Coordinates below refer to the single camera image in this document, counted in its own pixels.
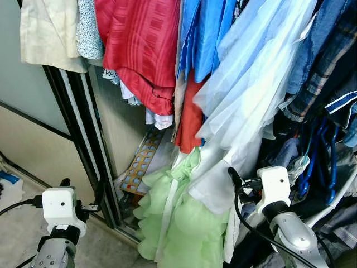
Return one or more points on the plaid hanging shirt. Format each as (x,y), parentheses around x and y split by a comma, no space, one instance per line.
(323,72)

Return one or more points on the cream hanging garment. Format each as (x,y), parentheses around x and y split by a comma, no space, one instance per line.
(50,33)

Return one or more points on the black hanging garment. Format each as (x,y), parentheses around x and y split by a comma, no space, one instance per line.
(251,251)

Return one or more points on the colourful patterned board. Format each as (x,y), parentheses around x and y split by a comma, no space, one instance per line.
(139,167)

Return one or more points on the grey hanging shirt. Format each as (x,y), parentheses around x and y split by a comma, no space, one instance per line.
(334,229)

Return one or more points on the bright blue hanging shirt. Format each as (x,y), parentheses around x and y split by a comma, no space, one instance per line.
(203,33)

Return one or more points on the blue plastic clothes hanger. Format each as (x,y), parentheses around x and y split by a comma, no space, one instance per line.
(305,173)
(333,167)

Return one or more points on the sliding wardrobe door black frame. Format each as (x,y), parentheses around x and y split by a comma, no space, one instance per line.
(33,145)

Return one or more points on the plain white hanging garment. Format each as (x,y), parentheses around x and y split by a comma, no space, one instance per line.
(223,173)

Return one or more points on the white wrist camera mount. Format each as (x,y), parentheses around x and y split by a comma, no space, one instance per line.
(58,206)
(274,187)

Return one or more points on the pale blue sheer dress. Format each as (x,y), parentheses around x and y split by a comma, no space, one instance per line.
(251,84)

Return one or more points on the navy garment striped trim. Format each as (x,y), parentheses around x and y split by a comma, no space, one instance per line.
(340,103)

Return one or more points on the white printed hanging garment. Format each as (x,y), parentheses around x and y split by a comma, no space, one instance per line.
(159,120)

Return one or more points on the denim blue hanging shirt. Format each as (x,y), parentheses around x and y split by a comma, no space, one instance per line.
(318,39)

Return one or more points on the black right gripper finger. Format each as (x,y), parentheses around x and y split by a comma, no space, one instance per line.
(234,177)

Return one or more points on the light green ruffled dress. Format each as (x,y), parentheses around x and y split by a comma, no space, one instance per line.
(178,223)

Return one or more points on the orange red hanging garment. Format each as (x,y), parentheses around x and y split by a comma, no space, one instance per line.
(189,123)

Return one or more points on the white dotted hanging garment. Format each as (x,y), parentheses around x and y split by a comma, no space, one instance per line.
(89,33)

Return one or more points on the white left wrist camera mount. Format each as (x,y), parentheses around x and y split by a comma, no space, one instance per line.
(58,206)

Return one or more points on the red hanging shirt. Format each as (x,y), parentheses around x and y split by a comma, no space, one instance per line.
(139,44)

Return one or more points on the slate blue hanging garment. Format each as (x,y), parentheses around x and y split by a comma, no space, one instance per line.
(285,152)

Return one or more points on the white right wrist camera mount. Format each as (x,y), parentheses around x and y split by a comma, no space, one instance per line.
(274,187)

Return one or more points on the blue plastic item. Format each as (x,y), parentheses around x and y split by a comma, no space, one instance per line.
(8,177)

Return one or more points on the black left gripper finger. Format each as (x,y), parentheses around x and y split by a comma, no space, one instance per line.
(66,183)
(101,195)

